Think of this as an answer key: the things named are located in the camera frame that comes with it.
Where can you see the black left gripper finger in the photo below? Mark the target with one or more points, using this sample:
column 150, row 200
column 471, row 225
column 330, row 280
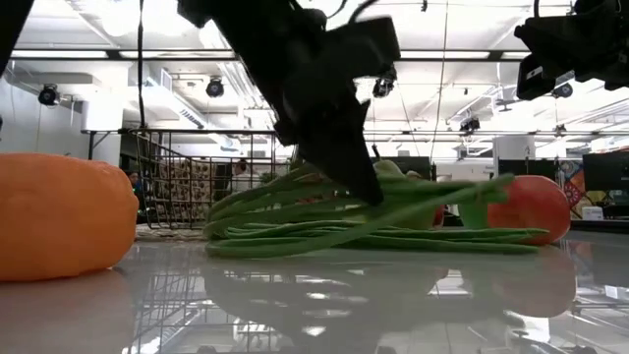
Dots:
column 339, row 147

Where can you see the pink dragon fruit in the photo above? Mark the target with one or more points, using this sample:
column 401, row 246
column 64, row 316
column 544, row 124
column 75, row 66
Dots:
column 393, row 169

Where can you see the green bean bundle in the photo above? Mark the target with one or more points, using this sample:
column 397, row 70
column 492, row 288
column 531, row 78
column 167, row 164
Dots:
column 295, row 236

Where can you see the orange mandarin fruit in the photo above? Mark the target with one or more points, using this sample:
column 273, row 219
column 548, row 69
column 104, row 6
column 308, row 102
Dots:
column 59, row 216

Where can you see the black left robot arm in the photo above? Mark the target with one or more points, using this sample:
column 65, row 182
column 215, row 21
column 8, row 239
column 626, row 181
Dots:
column 10, row 19

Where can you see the black ceiling spotlight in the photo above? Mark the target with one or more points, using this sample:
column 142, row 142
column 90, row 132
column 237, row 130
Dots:
column 214, row 87
column 562, row 90
column 383, row 88
column 470, row 124
column 47, row 95

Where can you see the person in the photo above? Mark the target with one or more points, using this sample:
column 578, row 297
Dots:
column 243, row 174
column 133, row 183

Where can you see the black room partition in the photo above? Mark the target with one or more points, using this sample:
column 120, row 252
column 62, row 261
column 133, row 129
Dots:
column 528, row 166

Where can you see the colourful patterned poster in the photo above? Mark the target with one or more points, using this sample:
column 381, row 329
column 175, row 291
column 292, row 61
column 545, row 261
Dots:
column 572, row 189

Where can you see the small white box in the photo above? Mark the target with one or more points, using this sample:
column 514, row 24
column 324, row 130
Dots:
column 592, row 212

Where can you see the red apple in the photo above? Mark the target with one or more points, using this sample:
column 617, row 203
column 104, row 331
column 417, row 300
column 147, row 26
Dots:
column 535, row 206

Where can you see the round woven straw mat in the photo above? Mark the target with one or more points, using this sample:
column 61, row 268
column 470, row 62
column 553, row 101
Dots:
column 167, row 233

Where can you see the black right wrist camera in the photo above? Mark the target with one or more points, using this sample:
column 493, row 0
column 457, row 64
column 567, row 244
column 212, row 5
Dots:
column 533, row 83

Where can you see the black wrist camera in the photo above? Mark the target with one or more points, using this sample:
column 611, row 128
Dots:
column 533, row 83
column 376, row 46

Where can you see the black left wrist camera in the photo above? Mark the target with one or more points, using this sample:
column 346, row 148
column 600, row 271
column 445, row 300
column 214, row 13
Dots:
column 376, row 46

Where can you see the black metal table frame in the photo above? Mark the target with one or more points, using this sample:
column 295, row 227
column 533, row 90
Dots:
column 599, row 225

